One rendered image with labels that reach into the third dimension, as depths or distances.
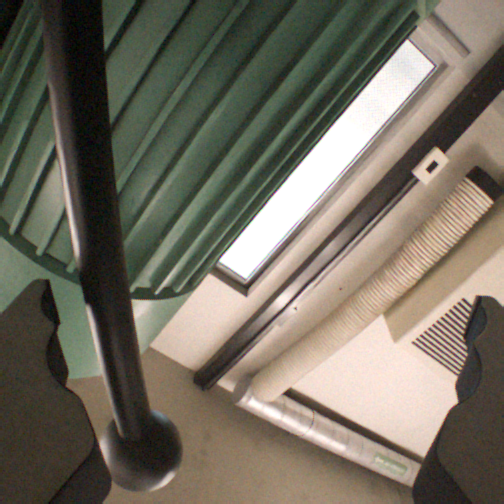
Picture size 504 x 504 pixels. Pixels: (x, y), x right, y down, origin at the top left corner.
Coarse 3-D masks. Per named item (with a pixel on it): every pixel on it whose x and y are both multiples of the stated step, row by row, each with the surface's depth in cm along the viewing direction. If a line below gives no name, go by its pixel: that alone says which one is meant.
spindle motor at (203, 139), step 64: (128, 0) 12; (192, 0) 12; (256, 0) 13; (320, 0) 13; (384, 0) 14; (0, 64) 16; (128, 64) 14; (192, 64) 13; (256, 64) 14; (320, 64) 15; (384, 64) 18; (0, 128) 15; (128, 128) 15; (192, 128) 15; (256, 128) 16; (320, 128) 19; (0, 192) 16; (128, 192) 16; (192, 192) 17; (256, 192) 19; (0, 256) 17; (64, 256) 18; (128, 256) 18; (192, 256) 21; (64, 320) 19
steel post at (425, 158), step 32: (480, 96) 127; (448, 128) 133; (416, 160) 140; (448, 160) 136; (384, 192) 146; (352, 224) 153; (320, 256) 160; (288, 288) 168; (256, 320) 177; (224, 352) 187
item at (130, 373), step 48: (48, 0) 7; (96, 0) 8; (48, 48) 8; (96, 48) 8; (96, 96) 8; (96, 144) 9; (96, 192) 9; (96, 240) 10; (96, 288) 11; (96, 336) 12; (144, 384) 13; (144, 432) 14; (144, 480) 14
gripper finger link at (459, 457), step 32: (480, 320) 10; (480, 352) 9; (480, 384) 8; (448, 416) 7; (480, 416) 7; (448, 448) 6; (480, 448) 6; (416, 480) 7; (448, 480) 6; (480, 480) 6
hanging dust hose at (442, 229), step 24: (480, 168) 135; (456, 192) 141; (480, 192) 134; (432, 216) 148; (456, 216) 139; (480, 216) 139; (408, 240) 156; (432, 240) 144; (456, 240) 145; (384, 264) 160; (408, 264) 149; (432, 264) 152; (360, 288) 163; (384, 288) 155; (408, 288) 156; (336, 312) 169; (360, 312) 161; (312, 336) 175; (336, 336) 167; (288, 360) 179; (312, 360) 175; (264, 384) 186; (288, 384) 183
